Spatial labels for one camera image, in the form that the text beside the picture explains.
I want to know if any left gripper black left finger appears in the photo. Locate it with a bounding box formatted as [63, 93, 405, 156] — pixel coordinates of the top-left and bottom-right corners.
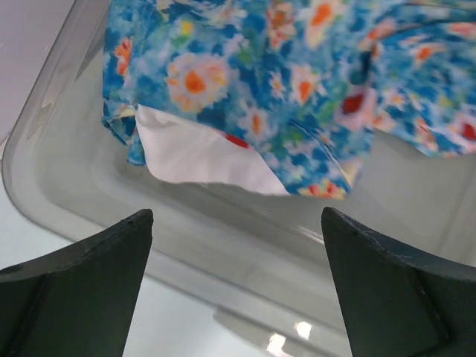
[1, 209, 153, 356]

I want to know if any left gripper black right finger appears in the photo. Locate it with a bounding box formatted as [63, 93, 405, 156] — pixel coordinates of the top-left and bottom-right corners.
[321, 208, 475, 356]

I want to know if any grey plastic tray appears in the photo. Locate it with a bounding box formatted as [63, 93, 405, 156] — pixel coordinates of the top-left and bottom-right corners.
[2, 1, 475, 356]

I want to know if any blue floral cloth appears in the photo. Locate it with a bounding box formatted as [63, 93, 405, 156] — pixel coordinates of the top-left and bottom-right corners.
[103, 1, 475, 199]

